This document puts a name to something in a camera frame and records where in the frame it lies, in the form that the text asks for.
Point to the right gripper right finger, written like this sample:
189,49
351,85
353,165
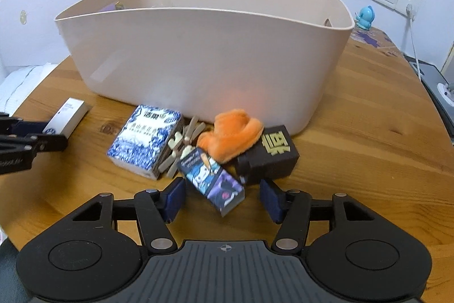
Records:
289,209

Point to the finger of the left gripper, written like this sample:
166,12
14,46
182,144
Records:
38,142
16,126

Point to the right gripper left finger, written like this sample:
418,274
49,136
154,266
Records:
154,209

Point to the white blue small box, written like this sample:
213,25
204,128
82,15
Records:
67,118

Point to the cartoon printed small box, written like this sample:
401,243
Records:
211,180

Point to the orange plush cloth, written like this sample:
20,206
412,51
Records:
233,133

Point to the white bedding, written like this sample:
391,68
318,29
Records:
18,85

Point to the black gold character box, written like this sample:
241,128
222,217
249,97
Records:
272,157

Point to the blue white tissue pack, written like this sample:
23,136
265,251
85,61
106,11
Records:
142,144

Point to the beige plastic storage basket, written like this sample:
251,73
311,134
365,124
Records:
270,58

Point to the grey flat device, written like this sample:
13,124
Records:
439,90

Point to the purple patterned mat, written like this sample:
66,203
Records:
376,38

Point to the blue cartoon figurine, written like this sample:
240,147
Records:
365,17

